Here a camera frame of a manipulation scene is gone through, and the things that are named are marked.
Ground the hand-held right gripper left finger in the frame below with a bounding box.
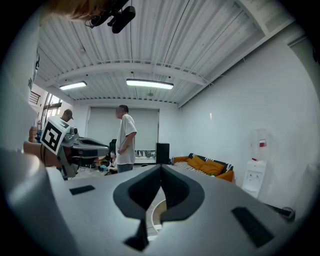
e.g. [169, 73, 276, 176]
[57, 164, 162, 256]

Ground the person's left forearm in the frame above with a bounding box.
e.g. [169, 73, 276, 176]
[23, 140, 61, 168]

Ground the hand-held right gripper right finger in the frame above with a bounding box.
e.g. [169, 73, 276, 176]
[149, 163, 296, 256]

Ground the black white striped blanket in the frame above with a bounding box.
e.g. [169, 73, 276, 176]
[174, 152, 235, 176]

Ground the orange sofa cushion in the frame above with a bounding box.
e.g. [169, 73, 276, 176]
[199, 159, 226, 176]
[187, 155, 207, 171]

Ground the white water dispenser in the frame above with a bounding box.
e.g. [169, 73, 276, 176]
[241, 159, 268, 199]

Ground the black head-mounted camera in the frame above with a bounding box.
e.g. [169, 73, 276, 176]
[84, 0, 137, 35]

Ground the clear water bottle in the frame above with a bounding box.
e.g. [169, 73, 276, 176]
[249, 128, 272, 161]

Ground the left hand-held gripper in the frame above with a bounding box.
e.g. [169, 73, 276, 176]
[39, 116, 110, 179]

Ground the long ceiling light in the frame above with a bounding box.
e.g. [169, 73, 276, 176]
[125, 78, 175, 91]
[59, 80, 88, 91]

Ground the black speaker cabinet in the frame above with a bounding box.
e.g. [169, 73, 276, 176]
[155, 142, 171, 165]

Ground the round wooden table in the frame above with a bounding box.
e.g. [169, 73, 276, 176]
[149, 198, 168, 238]

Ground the orange sofa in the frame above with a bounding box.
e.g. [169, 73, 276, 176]
[173, 152, 235, 183]

